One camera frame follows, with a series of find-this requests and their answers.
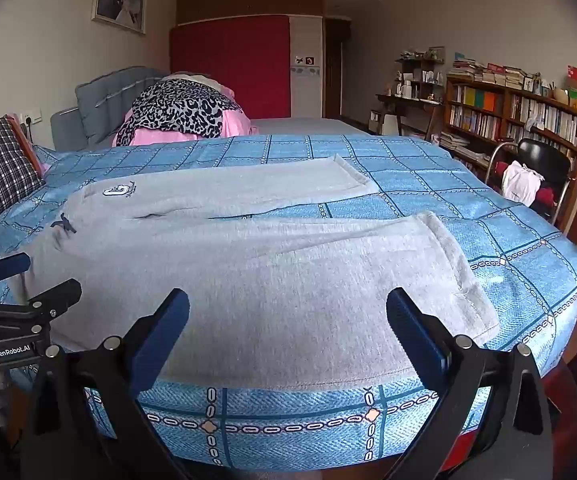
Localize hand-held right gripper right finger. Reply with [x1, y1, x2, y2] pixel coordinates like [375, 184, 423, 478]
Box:
[385, 287, 554, 480]

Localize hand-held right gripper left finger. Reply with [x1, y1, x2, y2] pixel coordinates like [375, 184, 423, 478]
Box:
[21, 287, 192, 480]

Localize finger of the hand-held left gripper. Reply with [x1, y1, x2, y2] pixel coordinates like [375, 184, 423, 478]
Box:
[0, 279, 83, 336]
[0, 252, 32, 301]

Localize grey pants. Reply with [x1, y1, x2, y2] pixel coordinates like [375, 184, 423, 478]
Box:
[6, 154, 500, 392]

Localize blue patterned bedspread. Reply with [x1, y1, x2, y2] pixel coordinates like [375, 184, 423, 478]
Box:
[0, 134, 577, 472]

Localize white garment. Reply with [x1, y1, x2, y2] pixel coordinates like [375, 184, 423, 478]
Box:
[501, 160, 544, 206]

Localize grey padded headboard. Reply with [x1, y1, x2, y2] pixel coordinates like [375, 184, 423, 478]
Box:
[50, 66, 170, 153]

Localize red cloth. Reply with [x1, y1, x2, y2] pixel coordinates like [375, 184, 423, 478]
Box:
[492, 159, 560, 207]

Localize black metal chair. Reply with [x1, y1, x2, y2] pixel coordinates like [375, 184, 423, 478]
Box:
[485, 137, 572, 226]

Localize pink blanket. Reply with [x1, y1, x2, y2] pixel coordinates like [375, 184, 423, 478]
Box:
[112, 72, 252, 148]

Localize leopard print cloth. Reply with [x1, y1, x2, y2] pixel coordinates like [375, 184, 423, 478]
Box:
[113, 79, 243, 147]

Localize dark wooden desk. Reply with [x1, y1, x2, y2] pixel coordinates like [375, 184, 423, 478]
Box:
[375, 92, 443, 139]

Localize wooden bookshelf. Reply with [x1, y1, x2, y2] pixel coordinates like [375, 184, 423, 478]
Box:
[439, 72, 577, 242]

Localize wooden wardrobe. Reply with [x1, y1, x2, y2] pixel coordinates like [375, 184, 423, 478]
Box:
[175, 0, 325, 121]

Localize stack of books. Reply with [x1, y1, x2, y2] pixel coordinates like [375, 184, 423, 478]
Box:
[450, 57, 527, 91]

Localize dark wooden door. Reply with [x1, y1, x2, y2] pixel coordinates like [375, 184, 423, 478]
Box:
[323, 17, 352, 121]

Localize red wardrobe panel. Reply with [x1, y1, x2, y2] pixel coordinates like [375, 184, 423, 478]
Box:
[169, 14, 291, 120]

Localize framed wall picture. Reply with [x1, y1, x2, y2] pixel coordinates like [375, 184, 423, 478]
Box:
[91, 0, 148, 36]

